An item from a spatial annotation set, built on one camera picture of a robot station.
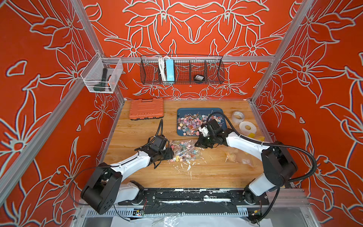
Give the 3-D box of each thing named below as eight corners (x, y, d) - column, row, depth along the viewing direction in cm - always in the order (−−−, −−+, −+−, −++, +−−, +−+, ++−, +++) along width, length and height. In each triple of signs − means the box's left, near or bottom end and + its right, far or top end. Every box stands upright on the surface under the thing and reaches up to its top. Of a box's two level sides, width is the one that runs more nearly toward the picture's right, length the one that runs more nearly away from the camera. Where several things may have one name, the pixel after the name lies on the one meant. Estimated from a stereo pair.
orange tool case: (126, 119, 106) (124, 116, 103) (132, 101, 119) (130, 98, 116) (162, 119, 106) (162, 116, 103) (164, 101, 119) (164, 98, 116)
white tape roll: (241, 135, 101) (242, 133, 99) (237, 122, 108) (238, 121, 106) (257, 134, 101) (258, 133, 99) (252, 122, 108) (253, 121, 106)
